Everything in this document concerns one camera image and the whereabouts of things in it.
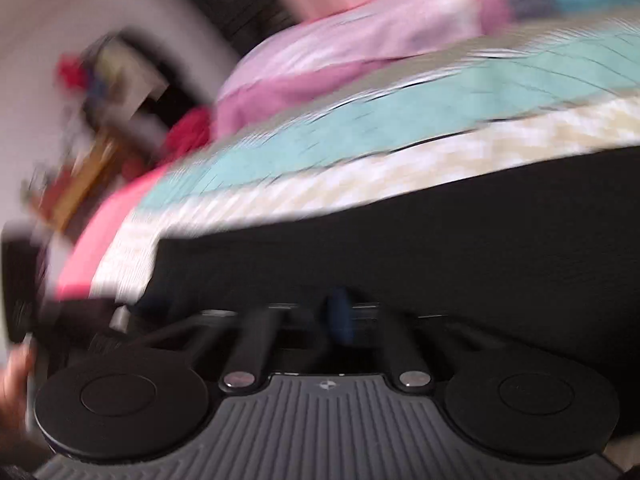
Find wooden rack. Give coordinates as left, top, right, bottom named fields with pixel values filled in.
left=22, top=125, right=126, bottom=233

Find person's left hand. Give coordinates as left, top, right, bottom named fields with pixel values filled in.
left=0, top=347, right=37, bottom=436

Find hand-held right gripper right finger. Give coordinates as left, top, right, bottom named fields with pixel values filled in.
left=342, top=287, right=483, bottom=394

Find pink fleece blanket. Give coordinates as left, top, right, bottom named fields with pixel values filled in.
left=55, top=164, right=172, bottom=302

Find dark headboard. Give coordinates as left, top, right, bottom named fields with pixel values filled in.
left=182, top=0, right=306, bottom=58

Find patterned cream and teal bedspread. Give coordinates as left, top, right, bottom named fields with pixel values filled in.
left=94, top=10, right=640, bottom=307

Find black pants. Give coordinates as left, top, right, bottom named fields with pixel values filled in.
left=134, top=146, right=640, bottom=466

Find red clothes pile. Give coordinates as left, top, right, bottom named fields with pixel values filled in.
left=162, top=106, right=215, bottom=162

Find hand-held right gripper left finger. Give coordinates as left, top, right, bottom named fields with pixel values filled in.
left=100, top=287, right=343, bottom=394

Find pink and blue pillow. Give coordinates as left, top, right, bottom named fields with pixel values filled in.
left=212, top=0, right=512, bottom=142

